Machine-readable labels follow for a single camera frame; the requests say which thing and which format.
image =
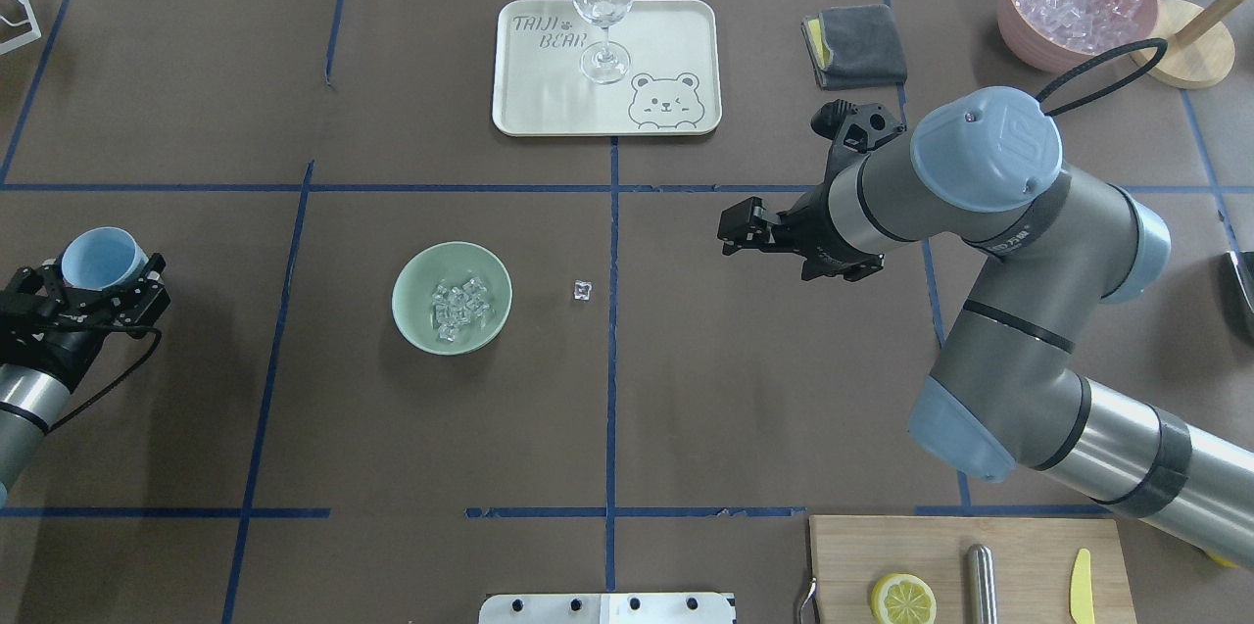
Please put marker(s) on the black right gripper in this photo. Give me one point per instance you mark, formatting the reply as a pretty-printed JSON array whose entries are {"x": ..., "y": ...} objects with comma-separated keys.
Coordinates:
[{"x": 811, "y": 217}]

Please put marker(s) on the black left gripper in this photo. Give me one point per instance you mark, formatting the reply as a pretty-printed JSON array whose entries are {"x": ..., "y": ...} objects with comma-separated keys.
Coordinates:
[{"x": 49, "y": 347}]

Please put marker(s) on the light blue plastic cup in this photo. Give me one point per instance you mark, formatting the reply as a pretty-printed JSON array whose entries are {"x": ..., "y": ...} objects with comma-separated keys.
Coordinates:
[{"x": 102, "y": 257}]

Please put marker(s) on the green bowl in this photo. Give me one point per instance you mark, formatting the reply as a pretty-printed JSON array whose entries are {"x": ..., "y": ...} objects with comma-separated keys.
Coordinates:
[{"x": 455, "y": 261}]

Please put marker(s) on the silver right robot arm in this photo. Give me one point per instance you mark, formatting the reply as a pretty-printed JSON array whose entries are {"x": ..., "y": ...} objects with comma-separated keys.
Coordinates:
[{"x": 989, "y": 168}]

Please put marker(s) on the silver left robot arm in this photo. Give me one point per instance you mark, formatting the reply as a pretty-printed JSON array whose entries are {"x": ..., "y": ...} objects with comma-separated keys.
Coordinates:
[{"x": 32, "y": 406}]

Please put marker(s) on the stray ice cube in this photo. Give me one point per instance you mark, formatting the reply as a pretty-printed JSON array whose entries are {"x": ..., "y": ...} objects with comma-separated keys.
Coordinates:
[{"x": 582, "y": 290}]

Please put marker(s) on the pink bowl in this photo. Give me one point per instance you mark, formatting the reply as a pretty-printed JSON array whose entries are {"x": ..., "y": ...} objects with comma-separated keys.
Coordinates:
[{"x": 1029, "y": 36}]

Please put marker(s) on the ice cubes in pink bowl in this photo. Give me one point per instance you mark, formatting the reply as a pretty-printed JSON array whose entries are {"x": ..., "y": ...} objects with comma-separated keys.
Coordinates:
[{"x": 1088, "y": 26}]

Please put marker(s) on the ice cubes in green bowl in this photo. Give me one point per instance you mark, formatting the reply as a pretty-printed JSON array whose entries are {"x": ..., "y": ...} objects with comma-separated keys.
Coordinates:
[{"x": 458, "y": 308}]

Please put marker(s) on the yellow sponge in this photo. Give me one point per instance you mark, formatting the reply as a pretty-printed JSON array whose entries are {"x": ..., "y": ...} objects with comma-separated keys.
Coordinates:
[{"x": 816, "y": 40}]

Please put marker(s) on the grey folded cloth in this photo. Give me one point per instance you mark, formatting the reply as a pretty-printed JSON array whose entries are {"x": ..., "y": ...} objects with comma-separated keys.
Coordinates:
[{"x": 865, "y": 46}]

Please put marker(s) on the cream bear tray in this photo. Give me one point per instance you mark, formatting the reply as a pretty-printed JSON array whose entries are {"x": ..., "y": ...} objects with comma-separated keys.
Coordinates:
[{"x": 673, "y": 88}]

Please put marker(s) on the round wooden stand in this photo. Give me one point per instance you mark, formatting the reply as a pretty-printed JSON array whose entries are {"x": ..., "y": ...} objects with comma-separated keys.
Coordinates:
[{"x": 1200, "y": 49}]

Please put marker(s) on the lemon half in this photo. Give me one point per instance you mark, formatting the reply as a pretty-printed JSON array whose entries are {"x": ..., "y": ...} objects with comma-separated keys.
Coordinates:
[{"x": 900, "y": 597}]

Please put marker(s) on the wooden cutting board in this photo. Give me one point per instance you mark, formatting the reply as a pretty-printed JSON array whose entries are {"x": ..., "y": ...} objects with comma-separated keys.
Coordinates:
[{"x": 1032, "y": 560}]

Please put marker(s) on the yellow plastic knife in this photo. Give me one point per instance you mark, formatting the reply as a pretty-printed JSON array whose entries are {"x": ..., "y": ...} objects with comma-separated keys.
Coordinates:
[{"x": 1081, "y": 595}]

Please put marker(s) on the white wire cup rack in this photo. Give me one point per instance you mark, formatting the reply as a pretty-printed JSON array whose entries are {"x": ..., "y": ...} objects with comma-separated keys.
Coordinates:
[{"x": 19, "y": 25}]

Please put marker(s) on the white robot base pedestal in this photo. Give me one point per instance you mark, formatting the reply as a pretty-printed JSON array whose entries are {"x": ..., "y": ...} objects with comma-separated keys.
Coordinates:
[{"x": 646, "y": 607}]

